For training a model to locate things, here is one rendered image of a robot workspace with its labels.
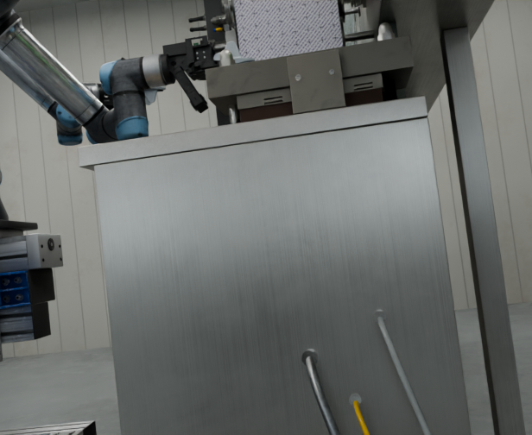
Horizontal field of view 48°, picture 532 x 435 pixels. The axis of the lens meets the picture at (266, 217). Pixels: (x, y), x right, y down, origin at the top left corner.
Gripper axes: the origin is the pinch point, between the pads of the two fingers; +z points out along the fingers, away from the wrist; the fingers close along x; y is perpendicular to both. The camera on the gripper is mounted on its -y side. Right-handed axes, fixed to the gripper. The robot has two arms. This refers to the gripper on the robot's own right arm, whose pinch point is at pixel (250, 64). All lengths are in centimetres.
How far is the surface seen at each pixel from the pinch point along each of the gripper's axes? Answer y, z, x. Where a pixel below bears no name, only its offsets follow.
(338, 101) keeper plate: -16.9, 18.7, -22.0
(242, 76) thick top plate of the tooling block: -8.6, 0.9, -20.0
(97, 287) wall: -57, -208, 364
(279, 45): 3.2, 7.3, -0.2
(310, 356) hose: -63, 8, -27
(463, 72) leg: -6, 49, 13
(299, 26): 6.8, 12.3, -0.2
